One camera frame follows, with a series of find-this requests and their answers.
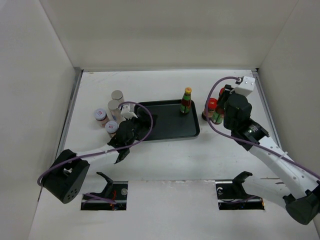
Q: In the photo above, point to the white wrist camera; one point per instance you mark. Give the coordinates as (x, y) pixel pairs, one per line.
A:
(246, 86)
(127, 113)

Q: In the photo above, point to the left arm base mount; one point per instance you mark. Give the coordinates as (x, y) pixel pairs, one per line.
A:
(113, 197)

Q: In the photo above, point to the black plastic tray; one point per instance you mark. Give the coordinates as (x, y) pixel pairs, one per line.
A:
(169, 122)

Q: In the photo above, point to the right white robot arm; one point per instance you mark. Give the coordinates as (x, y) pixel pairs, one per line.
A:
(299, 189)

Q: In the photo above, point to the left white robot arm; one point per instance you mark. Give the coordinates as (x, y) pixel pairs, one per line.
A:
(66, 176)

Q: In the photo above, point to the large jar red lid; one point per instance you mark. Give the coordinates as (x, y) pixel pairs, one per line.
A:
(222, 97)

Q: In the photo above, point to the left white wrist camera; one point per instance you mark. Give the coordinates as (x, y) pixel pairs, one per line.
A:
(127, 113)

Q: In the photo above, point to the small jar white lid front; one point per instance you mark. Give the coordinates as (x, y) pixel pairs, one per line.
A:
(111, 128)

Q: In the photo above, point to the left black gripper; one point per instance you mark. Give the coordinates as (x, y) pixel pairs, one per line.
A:
(144, 119)

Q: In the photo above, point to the tall jar blue label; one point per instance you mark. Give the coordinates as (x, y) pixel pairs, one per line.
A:
(117, 95)

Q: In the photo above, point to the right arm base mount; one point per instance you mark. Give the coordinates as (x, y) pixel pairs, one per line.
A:
(231, 195)

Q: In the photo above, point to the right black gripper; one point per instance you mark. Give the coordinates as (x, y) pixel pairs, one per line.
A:
(222, 99)

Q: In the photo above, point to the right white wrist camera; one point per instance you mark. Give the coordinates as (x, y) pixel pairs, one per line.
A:
(246, 86)

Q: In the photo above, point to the small jar red lid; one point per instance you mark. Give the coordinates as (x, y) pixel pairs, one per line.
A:
(209, 109)

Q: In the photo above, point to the small jar white lid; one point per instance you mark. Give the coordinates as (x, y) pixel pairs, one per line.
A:
(111, 128)
(101, 116)

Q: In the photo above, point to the tall jar silver lid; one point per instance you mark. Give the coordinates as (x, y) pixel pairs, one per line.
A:
(113, 106)

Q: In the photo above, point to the green sauce bottle yellow cap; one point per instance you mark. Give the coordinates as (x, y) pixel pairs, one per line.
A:
(218, 115)
(186, 101)

